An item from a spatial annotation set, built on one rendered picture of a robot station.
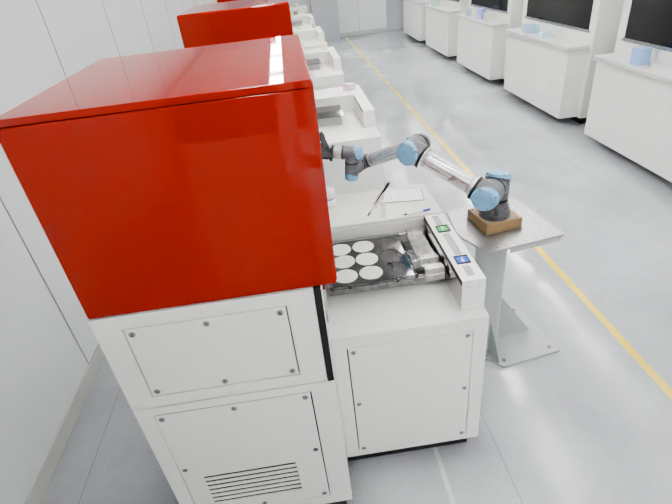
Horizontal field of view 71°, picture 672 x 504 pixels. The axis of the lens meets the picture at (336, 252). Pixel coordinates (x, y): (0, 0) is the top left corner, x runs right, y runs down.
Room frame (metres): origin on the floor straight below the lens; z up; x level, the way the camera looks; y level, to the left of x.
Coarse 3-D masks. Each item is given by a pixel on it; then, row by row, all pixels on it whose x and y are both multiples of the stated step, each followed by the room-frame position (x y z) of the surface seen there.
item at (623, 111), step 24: (624, 0) 5.09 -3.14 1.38; (648, 0) 4.74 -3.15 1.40; (624, 24) 5.01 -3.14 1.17; (648, 24) 4.66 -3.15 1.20; (624, 48) 4.93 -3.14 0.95; (648, 48) 4.43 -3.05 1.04; (600, 72) 4.91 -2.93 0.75; (624, 72) 4.54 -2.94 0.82; (648, 72) 4.18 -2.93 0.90; (600, 96) 4.83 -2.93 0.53; (624, 96) 4.46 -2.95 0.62; (648, 96) 4.15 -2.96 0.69; (600, 120) 4.75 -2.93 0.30; (624, 120) 4.39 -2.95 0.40; (648, 120) 4.07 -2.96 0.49; (624, 144) 4.31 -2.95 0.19; (648, 144) 4.00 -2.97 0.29; (648, 168) 3.92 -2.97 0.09
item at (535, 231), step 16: (464, 208) 2.25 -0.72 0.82; (512, 208) 2.19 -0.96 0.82; (528, 208) 2.17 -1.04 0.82; (464, 224) 2.08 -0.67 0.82; (528, 224) 2.01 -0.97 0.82; (544, 224) 1.99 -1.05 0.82; (464, 240) 1.94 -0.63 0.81; (480, 240) 1.91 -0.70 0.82; (496, 240) 1.90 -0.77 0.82; (512, 240) 1.88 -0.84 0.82; (528, 240) 1.86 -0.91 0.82; (544, 240) 1.86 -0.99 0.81
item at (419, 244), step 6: (408, 240) 1.91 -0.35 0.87; (414, 240) 1.89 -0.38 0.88; (420, 240) 1.88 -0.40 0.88; (426, 240) 1.88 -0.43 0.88; (414, 246) 1.84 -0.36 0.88; (420, 246) 1.83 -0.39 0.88; (426, 246) 1.82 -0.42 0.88; (414, 252) 1.80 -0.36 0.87; (420, 252) 1.78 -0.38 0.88; (426, 252) 1.77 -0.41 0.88; (432, 252) 1.77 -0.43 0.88; (420, 264) 1.69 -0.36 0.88; (426, 264) 1.68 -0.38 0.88; (426, 276) 1.60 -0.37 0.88; (432, 276) 1.60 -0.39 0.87; (438, 276) 1.60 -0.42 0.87; (444, 276) 1.60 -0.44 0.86
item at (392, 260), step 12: (360, 240) 1.91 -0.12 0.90; (372, 240) 1.90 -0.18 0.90; (384, 240) 1.89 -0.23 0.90; (396, 240) 1.88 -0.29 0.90; (360, 252) 1.81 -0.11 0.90; (372, 252) 1.80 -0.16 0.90; (384, 252) 1.79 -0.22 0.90; (396, 252) 1.77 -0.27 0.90; (360, 264) 1.71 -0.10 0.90; (372, 264) 1.70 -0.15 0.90; (384, 264) 1.69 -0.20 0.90; (396, 264) 1.68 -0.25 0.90; (408, 264) 1.67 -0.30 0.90; (360, 276) 1.62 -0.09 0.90; (384, 276) 1.60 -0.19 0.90; (396, 276) 1.59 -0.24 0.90
